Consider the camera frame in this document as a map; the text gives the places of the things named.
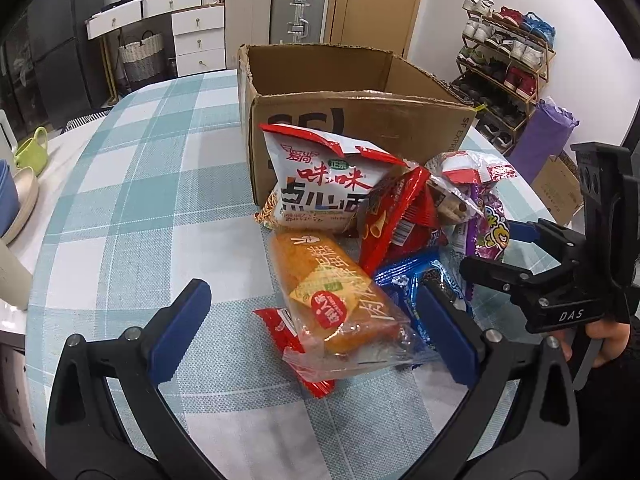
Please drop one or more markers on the green cup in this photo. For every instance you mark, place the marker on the green cup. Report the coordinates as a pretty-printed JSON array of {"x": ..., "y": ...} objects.
[{"x": 32, "y": 155}]

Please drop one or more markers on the small cardboard box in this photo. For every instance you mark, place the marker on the small cardboard box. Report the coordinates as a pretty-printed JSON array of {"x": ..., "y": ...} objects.
[{"x": 555, "y": 190}]

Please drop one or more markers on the small red snack packet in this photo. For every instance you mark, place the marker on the small red snack packet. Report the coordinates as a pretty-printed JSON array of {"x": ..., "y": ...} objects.
[{"x": 272, "y": 322}]

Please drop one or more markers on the brown cardboard box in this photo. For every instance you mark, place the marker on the brown cardboard box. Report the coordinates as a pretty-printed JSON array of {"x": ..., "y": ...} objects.
[{"x": 350, "y": 125}]

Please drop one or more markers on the orange bread packet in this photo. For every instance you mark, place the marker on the orange bread packet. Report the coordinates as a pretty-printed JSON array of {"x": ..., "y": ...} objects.
[{"x": 330, "y": 300}]

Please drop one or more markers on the woven basket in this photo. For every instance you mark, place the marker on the woven basket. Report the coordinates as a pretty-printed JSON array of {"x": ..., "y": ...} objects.
[{"x": 142, "y": 60}]

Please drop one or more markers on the shoe rack with shoes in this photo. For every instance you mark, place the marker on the shoe rack with shoes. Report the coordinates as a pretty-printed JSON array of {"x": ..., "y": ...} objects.
[{"x": 520, "y": 45}]

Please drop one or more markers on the beige cup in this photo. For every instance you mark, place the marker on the beige cup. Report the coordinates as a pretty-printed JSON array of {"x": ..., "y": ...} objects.
[{"x": 12, "y": 275}]

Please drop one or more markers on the black cabinet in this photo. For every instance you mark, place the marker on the black cabinet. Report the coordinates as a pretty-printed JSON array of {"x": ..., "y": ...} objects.
[{"x": 55, "y": 60}]

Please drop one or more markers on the person's right hand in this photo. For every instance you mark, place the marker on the person's right hand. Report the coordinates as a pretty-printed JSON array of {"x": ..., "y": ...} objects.
[{"x": 612, "y": 340}]

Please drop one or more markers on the blue snack packet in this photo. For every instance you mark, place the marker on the blue snack packet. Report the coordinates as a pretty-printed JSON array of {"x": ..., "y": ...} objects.
[{"x": 405, "y": 272}]

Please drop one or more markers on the silver suitcase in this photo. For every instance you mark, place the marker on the silver suitcase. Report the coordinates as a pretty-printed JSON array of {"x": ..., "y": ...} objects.
[{"x": 297, "y": 10}]

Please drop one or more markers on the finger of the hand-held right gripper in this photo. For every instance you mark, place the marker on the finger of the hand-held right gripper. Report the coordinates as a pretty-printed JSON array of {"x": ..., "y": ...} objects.
[
  {"x": 520, "y": 230},
  {"x": 500, "y": 275}
]

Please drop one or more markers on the red chip bag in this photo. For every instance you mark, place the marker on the red chip bag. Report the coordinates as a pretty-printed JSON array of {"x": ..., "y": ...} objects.
[{"x": 395, "y": 220}]

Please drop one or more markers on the white noodle snack bag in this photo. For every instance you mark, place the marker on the white noodle snack bag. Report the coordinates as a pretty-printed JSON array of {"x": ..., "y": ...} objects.
[{"x": 320, "y": 185}]

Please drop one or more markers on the blue bowl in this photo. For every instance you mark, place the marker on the blue bowl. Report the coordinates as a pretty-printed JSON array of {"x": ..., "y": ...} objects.
[{"x": 6, "y": 185}]

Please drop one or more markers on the white drawer cabinet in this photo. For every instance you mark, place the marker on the white drawer cabinet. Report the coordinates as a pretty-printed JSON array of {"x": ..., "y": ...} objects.
[{"x": 197, "y": 35}]

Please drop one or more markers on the striped floor mat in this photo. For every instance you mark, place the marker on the striped floor mat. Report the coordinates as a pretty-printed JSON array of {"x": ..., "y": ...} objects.
[{"x": 87, "y": 119}]

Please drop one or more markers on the wooden door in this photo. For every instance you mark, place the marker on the wooden door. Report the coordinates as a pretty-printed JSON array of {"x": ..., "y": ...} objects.
[{"x": 380, "y": 5}]

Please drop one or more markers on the beige suitcase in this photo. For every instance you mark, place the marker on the beige suitcase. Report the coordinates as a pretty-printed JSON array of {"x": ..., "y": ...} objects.
[{"x": 247, "y": 15}]

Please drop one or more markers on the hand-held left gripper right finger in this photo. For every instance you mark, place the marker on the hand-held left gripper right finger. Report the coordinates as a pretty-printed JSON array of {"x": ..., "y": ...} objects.
[{"x": 450, "y": 330}]

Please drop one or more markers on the red and white snack packet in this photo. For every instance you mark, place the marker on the red and white snack packet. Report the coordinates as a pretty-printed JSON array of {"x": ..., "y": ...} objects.
[{"x": 470, "y": 165}]

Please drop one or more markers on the purple snack packet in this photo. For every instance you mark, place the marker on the purple snack packet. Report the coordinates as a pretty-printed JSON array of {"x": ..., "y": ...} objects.
[{"x": 487, "y": 225}]

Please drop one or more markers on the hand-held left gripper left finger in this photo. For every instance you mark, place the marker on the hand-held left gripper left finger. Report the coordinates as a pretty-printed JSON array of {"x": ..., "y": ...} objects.
[{"x": 180, "y": 330}]

